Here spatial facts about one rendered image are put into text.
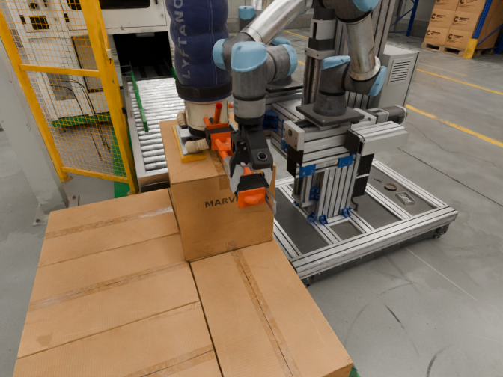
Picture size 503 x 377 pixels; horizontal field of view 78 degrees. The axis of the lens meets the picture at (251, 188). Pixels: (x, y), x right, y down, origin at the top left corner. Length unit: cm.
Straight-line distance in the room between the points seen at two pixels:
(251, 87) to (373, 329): 152
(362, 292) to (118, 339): 136
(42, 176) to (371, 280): 236
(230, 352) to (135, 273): 52
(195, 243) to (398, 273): 137
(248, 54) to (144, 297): 96
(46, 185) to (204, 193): 174
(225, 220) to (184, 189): 23
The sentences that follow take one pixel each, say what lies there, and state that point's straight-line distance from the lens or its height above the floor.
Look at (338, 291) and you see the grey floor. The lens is 201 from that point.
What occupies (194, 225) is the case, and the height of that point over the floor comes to 73.
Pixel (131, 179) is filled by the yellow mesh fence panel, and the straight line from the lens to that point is 274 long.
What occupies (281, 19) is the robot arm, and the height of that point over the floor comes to 145.
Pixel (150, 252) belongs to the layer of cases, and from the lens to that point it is 146.
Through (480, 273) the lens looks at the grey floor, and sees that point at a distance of 249.
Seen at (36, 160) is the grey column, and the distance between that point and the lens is 264.
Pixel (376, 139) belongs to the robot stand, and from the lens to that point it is 150.
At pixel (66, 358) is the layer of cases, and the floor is 54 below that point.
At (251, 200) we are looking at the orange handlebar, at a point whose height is 108.
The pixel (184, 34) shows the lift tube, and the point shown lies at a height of 138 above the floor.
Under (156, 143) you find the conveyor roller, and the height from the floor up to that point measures 52.
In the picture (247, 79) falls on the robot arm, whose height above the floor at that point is 137.
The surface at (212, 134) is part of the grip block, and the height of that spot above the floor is 110.
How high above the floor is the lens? 155
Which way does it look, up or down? 35 degrees down
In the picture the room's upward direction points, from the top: straight up
